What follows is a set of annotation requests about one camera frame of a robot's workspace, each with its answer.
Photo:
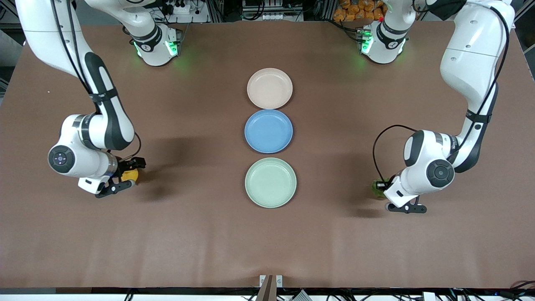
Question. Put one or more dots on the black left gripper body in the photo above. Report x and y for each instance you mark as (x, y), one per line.
(388, 182)

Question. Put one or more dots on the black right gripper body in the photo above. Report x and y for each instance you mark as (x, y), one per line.
(124, 165)

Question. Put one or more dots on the yellow lemon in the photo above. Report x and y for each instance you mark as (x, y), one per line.
(130, 174)

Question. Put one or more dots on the green lettuce leaf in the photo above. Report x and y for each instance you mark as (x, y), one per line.
(377, 191)

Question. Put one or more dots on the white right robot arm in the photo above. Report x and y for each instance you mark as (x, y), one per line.
(104, 121)

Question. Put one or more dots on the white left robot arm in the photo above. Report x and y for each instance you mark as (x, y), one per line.
(468, 54)

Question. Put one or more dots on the pale green round plate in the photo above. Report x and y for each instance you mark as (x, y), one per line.
(270, 182)

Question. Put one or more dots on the blue round plate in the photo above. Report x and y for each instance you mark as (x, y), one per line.
(268, 131)

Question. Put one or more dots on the beige round plate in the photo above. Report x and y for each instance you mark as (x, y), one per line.
(269, 88)

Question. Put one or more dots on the white power strip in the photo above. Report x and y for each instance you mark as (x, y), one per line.
(182, 8)

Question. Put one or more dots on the bag of orange items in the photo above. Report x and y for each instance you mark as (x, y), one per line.
(359, 10)

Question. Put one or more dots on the white electronics unit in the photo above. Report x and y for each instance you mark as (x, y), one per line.
(271, 10)

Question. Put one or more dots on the metal table edge bracket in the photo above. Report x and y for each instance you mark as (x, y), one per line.
(271, 284)

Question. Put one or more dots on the aluminium frame post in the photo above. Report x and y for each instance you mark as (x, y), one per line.
(524, 10)

